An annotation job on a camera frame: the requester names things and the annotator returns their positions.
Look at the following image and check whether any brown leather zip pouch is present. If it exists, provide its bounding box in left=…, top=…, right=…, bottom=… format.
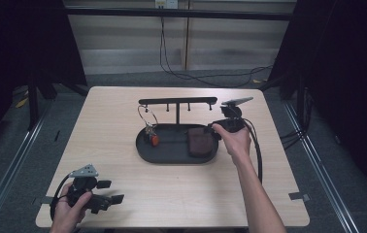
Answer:
left=185, top=126, right=216, bottom=158

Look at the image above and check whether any black hanging wall cable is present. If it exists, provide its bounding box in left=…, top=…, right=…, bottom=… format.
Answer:
left=158, top=16, right=274, bottom=89

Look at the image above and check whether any dark curtain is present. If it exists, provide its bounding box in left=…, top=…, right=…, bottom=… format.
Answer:
left=258, top=0, right=367, bottom=198
left=0, top=0, right=88, bottom=163

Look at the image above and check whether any key ring with coloured tags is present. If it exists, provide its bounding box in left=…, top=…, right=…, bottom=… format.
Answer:
left=137, top=104, right=160, bottom=149

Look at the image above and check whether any white wall socket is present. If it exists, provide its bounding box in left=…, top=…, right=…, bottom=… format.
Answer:
left=154, top=0, right=179, bottom=10

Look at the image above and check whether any grey tape strip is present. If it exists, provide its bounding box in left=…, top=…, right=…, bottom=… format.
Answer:
left=288, top=191, right=312, bottom=202
left=39, top=195, right=55, bottom=206

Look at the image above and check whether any black metal stand leg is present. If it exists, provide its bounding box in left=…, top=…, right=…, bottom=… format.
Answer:
left=26, top=76, right=41, bottom=131

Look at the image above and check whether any metal floor rail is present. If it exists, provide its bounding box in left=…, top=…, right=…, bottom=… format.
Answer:
left=0, top=102, right=53, bottom=233
left=283, top=100, right=362, bottom=233

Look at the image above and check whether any yellow floor tape piece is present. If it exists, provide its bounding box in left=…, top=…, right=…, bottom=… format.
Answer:
left=15, top=96, right=30, bottom=109

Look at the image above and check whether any person's left hand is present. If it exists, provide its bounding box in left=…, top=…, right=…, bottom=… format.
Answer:
left=49, top=183, right=94, bottom=233

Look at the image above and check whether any person's right hand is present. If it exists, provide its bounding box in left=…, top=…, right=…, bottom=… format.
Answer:
left=212, top=122, right=252, bottom=167

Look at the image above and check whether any black horizontal frame bar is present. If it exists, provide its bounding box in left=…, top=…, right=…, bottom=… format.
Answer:
left=64, top=7, right=292, bottom=22

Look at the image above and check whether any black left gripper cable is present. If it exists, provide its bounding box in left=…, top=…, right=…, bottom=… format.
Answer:
left=49, top=173, right=75, bottom=222

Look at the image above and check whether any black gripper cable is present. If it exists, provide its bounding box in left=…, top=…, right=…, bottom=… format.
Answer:
left=49, top=173, right=75, bottom=222
left=241, top=117, right=264, bottom=185

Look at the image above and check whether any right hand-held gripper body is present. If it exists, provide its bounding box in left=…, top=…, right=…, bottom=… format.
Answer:
left=218, top=96, right=254, bottom=134

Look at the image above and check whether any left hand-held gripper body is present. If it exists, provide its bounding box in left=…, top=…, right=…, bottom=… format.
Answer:
left=65, top=163, right=114, bottom=216

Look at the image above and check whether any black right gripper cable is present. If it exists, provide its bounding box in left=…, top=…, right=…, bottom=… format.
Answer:
left=241, top=117, right=264, bottom=185

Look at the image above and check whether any black key rack with tray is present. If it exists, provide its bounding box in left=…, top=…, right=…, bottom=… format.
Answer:
left=135, top=96, right=220, bottom=165

